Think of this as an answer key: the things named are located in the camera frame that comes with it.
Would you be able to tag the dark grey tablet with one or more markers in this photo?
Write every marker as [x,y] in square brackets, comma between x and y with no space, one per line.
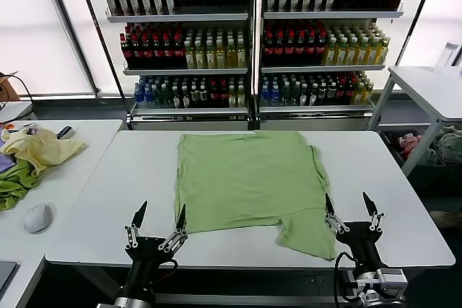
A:
[7,273]

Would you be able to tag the light green t-shirt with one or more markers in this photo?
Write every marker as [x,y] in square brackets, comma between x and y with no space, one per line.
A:
[245,178]

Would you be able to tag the purple cloth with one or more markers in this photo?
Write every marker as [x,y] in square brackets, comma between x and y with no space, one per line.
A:
[4,162]

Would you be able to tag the dark window frame bar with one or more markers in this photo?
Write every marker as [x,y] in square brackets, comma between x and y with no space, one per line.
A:
[417,16]
[72,28]
[101,34]

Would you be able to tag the blue water bottle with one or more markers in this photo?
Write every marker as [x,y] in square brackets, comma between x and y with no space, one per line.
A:
[265,96]
[139,98]
[275,96]
[148,98]

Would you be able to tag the black storage bin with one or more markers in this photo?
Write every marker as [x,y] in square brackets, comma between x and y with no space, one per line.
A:
[393,156]

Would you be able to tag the grey drinks shelf unit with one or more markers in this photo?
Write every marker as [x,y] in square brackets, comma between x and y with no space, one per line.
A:
[325,15]
[180,17]

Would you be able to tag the brown cardboard box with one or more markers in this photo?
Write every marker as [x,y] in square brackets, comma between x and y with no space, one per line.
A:
[9,88]

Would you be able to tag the lime green cloth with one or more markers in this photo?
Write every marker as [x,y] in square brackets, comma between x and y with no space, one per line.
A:
[14,181]

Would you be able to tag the small dark bottle grey label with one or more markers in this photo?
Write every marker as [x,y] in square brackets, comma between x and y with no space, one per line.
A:
[331,93]
[195,96]
[322,93]
[204,96]

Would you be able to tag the pale yellow garment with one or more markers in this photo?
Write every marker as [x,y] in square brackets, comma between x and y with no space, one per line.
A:
[47,149]

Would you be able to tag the yellow juice bottle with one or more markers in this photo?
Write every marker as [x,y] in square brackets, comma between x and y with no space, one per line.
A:
[190,57]
[341,55]
[372,53]
[362,54]
[330,55]
[232,98]
[210,57]
[200,57]
[241,56]
[359,95]
[368,94]
[352,55]
[231,57]
[220,57]
[383,52]
[241,98]

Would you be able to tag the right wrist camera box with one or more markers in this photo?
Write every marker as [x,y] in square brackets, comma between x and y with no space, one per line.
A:
[391,281]

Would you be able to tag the pale green bag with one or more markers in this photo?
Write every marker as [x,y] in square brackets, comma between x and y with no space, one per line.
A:
[451,145]

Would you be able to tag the small black white device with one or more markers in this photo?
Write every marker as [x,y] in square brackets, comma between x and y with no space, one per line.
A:
[65,132]

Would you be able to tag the small tea bottle white label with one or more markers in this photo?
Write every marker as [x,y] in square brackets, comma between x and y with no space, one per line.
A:
[313,96]
[185,99]
[175,99]
[304,96]

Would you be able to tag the cola bottle red cap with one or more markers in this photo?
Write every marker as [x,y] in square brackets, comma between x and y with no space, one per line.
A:
[300,50]
[223,97]
[350,93]
[321,50]
[268,50]
[146,53]
[214,97]
[341,93]
[289,50]
[177,52]
[310,50]
[278,50]
[156,52]
[126,53]
[136,53]
[167,52]

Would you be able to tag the white side table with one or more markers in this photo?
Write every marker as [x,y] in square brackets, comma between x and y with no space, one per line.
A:
[420,149]

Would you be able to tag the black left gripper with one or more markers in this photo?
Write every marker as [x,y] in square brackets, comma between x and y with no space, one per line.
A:
[146,254]

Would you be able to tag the pink clothes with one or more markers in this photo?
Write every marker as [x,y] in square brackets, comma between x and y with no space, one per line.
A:
[409,144]

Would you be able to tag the green tinted water bottle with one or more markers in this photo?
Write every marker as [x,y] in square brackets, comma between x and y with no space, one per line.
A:
[165,97]
[295,94]
[285,94]
[156,98]

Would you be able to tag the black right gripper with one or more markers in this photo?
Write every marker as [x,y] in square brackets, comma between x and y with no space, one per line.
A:
[361,239]

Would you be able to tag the white computer mouse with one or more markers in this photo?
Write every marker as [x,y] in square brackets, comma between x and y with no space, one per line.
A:
[38,218]

